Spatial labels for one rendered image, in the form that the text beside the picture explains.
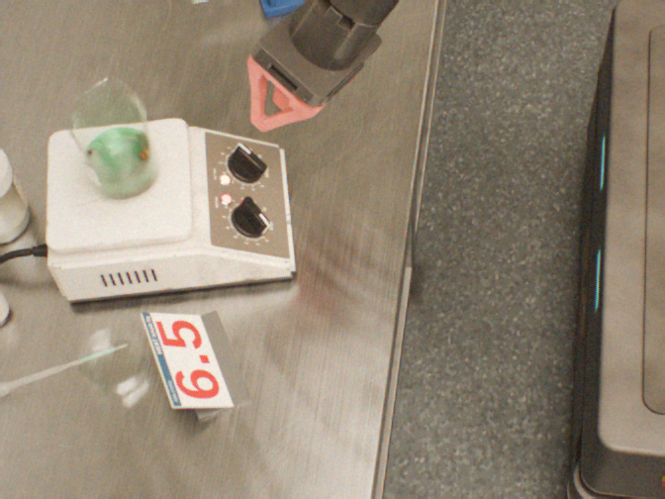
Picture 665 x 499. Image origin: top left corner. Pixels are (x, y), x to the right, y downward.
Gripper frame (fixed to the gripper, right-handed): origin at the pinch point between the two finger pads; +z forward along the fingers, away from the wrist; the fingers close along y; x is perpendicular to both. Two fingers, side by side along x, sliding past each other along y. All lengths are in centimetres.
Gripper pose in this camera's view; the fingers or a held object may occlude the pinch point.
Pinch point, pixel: (272, 110)
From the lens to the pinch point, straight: 103.0
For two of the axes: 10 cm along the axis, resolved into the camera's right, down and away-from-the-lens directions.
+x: 7.4, 6.7, 0.0
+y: -4.9, 5.5, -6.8
